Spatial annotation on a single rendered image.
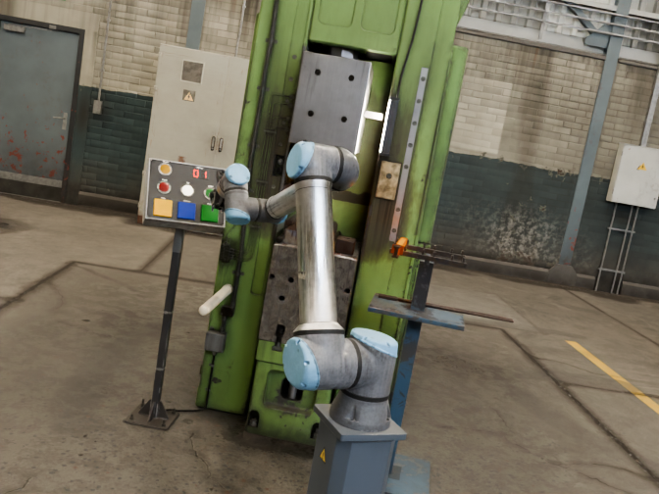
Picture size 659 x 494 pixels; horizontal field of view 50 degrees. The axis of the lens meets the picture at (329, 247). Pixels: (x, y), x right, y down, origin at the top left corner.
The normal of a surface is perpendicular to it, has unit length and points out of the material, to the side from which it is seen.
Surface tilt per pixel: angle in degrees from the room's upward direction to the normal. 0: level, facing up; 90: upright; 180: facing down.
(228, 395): 90
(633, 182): 90
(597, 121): 90
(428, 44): 90
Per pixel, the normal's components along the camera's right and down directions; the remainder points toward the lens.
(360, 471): 0.39, 0.22
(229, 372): -0.08, 0.15
